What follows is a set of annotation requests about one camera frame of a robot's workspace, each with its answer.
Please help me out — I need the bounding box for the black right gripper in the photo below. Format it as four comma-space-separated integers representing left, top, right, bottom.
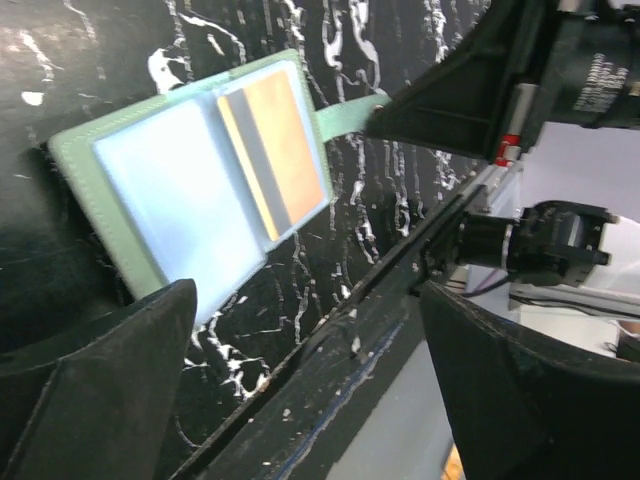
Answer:
365, 1, 639, 161

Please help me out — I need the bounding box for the gold striped credit card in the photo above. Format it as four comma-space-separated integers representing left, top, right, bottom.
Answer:
217, 63, 329, 244

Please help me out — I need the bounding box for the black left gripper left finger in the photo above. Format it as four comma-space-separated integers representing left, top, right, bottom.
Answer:
1, 279, 197, 479

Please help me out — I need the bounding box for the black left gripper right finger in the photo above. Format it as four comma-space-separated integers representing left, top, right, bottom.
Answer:
420, 281, 639, 479

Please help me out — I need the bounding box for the mint green card holder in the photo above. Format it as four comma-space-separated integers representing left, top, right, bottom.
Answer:
48, 49, 389, 323

